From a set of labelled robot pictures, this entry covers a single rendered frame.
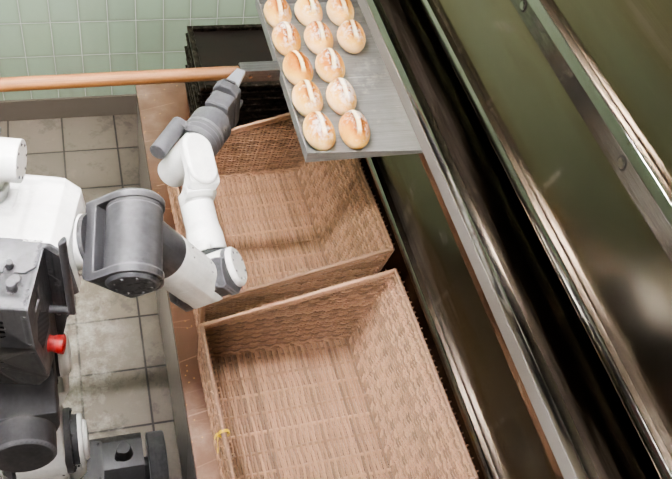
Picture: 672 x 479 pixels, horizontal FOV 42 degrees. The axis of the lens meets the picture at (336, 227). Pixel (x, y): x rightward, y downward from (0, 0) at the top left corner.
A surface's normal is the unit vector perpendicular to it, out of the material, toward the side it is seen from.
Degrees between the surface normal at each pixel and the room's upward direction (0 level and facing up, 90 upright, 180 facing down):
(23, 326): 90
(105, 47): 90
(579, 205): 70
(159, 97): 0
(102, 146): 0
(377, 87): 0
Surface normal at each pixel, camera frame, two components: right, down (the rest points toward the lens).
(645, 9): -0.85, -0.14
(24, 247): 0.15, -0.66
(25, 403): 0.27, 0.07
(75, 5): 0.24, 0.75
